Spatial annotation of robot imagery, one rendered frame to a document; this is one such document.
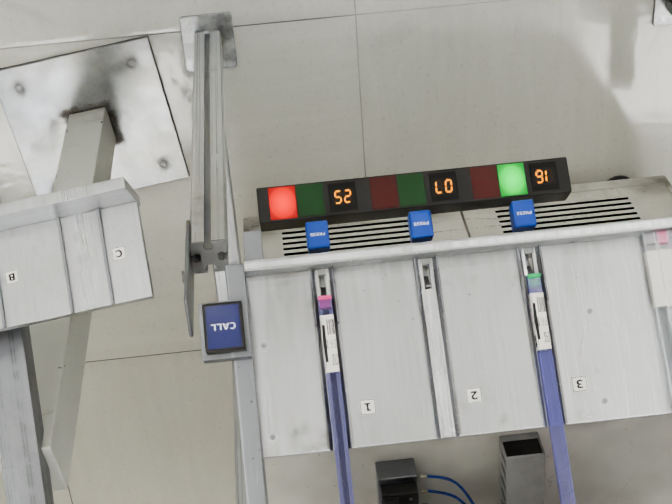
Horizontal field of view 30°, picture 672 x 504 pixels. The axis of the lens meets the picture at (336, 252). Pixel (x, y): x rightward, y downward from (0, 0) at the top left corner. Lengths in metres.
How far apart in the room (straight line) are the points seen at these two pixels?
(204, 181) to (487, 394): 0.46
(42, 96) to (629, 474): 1.04
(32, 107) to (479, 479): 0.90
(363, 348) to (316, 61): 0.78
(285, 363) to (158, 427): 1.08
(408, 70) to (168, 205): 0.46
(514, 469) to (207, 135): 0.58
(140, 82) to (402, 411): 0.88
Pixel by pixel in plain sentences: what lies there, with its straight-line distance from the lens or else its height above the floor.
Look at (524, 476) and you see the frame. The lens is 1.62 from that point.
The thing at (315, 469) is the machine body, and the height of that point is 0.62.
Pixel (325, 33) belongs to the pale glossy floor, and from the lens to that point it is 1.98.
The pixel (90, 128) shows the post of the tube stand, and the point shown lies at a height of 0.08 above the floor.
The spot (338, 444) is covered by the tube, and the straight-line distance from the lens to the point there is 1.28.
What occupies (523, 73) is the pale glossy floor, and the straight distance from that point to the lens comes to 2.06.
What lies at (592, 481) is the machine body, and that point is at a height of 0.62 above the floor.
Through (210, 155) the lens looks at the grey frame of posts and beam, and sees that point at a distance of 1.60.
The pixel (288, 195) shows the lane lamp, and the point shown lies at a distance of 1.35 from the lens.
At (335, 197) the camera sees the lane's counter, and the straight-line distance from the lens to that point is 1.35.
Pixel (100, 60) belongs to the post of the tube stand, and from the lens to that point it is 1.99.
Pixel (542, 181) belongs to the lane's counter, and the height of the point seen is 0.66.
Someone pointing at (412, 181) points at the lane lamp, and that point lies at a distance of 1.36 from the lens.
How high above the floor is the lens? 1.84
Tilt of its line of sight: 58 degrees down
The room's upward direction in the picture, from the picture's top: 170 degrees clockwise
